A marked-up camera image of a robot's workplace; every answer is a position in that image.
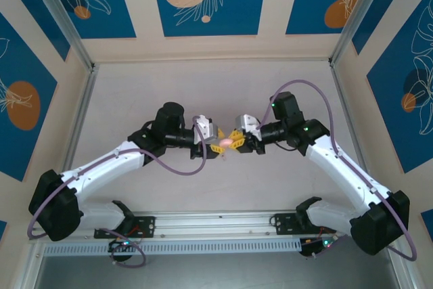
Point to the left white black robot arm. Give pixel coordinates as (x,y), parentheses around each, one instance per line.
(101,163)

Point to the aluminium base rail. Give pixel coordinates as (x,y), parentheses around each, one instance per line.
(216,224)

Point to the grey metal sheet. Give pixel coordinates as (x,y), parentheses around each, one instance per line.
(216,272)

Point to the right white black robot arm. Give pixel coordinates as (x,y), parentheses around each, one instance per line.
(338,163)

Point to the aluminium frame post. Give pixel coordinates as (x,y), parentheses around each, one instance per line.
(365,15)
(30,268)
(61,15)
(400,268)

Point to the black controller board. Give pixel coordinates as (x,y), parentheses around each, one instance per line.
(121,256)
(311,248)

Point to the aluminium side rail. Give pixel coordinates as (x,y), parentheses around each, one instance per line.
(78,106)
(346,106)

